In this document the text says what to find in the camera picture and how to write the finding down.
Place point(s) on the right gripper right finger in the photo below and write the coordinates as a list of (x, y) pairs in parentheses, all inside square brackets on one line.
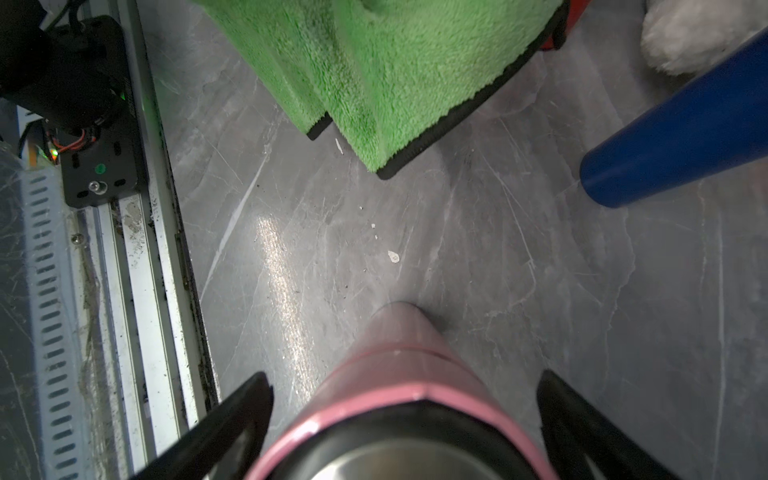
[(578, 437)]

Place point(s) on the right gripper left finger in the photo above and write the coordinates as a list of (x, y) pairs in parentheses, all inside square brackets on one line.
[(226, 442)]

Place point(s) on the pink thermos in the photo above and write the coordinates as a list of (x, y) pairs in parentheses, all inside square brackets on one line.
[(402, 405)]

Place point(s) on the dark blue thermos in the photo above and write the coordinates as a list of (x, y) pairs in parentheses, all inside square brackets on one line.
[(718, 121)]

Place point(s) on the green microfiber cloth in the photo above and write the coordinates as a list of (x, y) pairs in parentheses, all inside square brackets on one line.
[(393, 76)]

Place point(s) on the red thermos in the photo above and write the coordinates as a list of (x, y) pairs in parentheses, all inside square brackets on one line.
[(573, 11)]

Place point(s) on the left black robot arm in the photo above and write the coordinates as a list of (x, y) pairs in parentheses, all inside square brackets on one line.
[(36, 48)]

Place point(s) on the white teddy bear plush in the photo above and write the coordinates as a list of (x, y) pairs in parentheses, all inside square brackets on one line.
[(687, 37)]

